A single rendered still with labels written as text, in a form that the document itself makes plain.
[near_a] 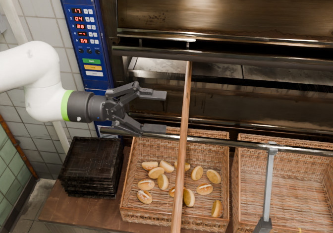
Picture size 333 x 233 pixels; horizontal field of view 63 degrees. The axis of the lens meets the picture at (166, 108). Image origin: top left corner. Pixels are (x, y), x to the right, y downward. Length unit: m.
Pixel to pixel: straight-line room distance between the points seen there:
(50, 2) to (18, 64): 0.66
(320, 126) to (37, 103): 1.38
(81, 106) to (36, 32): 0.76
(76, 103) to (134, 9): 0.59
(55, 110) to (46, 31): 0.70
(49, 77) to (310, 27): 1.00
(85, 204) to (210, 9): 1.22
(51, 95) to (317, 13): 1.03
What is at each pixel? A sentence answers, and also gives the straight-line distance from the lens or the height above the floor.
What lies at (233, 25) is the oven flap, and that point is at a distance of 1.21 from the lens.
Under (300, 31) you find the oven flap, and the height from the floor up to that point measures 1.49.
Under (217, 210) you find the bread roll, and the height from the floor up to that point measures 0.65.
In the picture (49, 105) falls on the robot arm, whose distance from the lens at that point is 0.81.
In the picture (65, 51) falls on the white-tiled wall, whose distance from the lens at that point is 1.47.
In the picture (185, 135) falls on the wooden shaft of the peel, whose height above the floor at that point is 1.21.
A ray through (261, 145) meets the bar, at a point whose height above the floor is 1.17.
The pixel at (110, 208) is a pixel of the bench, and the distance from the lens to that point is 1.64.
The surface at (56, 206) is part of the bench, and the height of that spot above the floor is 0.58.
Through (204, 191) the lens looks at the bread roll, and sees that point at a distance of 1.62.
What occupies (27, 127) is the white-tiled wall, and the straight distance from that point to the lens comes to 2.06.
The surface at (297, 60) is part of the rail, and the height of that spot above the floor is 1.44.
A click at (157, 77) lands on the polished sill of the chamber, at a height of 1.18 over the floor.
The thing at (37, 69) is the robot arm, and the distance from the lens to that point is 0.76.
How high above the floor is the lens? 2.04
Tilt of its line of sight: 44 degrees down
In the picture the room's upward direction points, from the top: straight up
